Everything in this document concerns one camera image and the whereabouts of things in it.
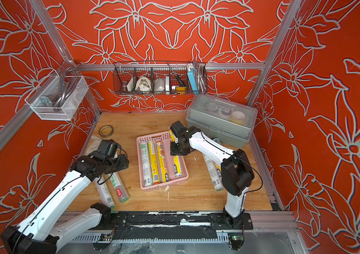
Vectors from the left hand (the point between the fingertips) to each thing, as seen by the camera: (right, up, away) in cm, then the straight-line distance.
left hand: (126, 161), depth 77 cm
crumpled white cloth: (-29, +5, +24) cm, 38 cm away
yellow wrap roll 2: (+26, 0, +4) cm, 26 cm away
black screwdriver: (+28, +45, +18) cm, 56 cm away
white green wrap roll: (+10, -11, +4) cm, 16 cm away
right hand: (+22, +2, +7) cm, 23 cm away
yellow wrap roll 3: (+49, -7, +9) cm, 50 cm away
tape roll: (-25, +14, +32) cm, 43 cm away
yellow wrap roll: (+18, -8, +8) cm, 22 cm away
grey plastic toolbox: (+57, +19, +10) cm, 61 cm away
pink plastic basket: (+18, +10, +24) cm, 31 cm away
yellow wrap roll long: (+13, -6, +11) cm, 18 cm away
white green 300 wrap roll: (-11, -16, +2) cm, 20 cm away
